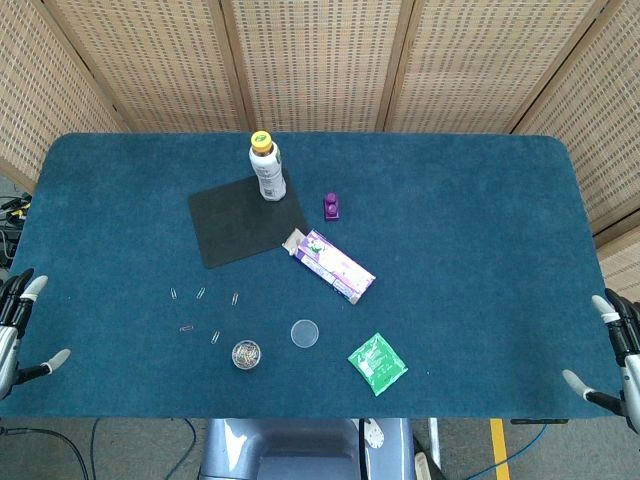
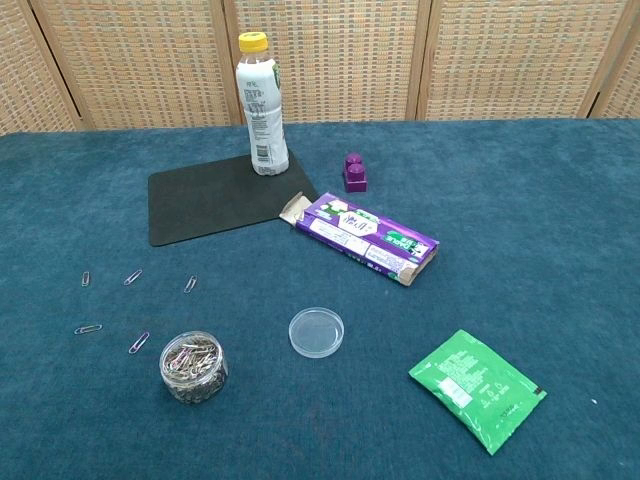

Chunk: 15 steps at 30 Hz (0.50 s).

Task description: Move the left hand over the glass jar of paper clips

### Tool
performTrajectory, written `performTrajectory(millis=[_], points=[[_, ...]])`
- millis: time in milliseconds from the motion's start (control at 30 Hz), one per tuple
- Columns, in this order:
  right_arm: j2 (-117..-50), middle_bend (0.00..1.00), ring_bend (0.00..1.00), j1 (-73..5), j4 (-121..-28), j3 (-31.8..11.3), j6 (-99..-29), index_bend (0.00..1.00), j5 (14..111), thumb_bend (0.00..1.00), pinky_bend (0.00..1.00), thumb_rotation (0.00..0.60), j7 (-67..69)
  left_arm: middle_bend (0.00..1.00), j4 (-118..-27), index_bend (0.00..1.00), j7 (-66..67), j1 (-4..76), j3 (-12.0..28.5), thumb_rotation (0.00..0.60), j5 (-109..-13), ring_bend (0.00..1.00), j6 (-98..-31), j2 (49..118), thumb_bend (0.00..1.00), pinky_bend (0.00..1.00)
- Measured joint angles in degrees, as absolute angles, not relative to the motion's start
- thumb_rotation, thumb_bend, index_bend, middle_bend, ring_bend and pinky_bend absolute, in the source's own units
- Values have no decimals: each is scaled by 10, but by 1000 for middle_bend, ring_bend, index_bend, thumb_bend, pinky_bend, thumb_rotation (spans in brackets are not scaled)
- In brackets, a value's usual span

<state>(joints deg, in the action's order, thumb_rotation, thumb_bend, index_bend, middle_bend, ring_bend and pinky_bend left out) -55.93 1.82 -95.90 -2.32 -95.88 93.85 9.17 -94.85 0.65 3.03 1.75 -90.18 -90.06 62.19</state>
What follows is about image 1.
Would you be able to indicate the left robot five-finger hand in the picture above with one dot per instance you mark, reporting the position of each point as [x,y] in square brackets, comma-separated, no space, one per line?
[10,345]

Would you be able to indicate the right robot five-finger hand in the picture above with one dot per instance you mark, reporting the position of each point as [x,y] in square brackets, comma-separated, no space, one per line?
[627,345]

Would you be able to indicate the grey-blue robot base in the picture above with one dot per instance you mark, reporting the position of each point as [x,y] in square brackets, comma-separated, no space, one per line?
[280,450]

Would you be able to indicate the clear jar of paper clips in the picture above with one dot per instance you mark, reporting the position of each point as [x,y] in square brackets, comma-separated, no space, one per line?
[246,355]

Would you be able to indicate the white table leg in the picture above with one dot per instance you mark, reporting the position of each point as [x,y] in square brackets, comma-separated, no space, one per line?
[434,435]

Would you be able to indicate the woven folding screen panel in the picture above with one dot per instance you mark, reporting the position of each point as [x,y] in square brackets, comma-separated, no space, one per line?
[600,125]
[35,90]
[490,65]
[320,65]
[150,65]

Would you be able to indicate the green foil packet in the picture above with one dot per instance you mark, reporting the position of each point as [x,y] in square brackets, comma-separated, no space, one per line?
[377,364]

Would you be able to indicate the black square mat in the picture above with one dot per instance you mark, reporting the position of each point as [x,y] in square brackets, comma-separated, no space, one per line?
[235,225]

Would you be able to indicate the clear round plastic lid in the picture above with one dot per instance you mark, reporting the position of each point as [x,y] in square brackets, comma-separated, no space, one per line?
[305,334]

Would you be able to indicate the purple toothpaste carton box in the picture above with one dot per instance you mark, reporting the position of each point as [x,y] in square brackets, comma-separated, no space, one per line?
[332,265]

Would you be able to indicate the white bottle yellow cap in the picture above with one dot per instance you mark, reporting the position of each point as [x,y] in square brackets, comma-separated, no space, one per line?
[267,172]

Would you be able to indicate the purple toy block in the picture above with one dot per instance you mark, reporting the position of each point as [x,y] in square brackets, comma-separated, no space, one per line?
[331,210]

